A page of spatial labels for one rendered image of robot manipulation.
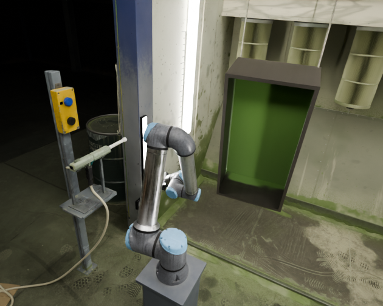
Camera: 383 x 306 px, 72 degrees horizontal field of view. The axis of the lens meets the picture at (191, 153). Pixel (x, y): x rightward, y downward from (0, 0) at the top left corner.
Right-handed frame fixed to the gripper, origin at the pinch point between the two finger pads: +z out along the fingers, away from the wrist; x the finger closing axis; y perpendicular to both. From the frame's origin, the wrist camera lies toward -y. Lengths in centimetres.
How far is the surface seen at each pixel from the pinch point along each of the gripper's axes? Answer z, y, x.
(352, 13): -161, -156, 15
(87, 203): 10, 40, -34
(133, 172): 15.3, -7.1, -14.2
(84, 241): 50, 48, -7
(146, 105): -25, -32, -48
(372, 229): -104, -67, 201
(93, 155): -13, 23, -54
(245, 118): -63, -73, 20
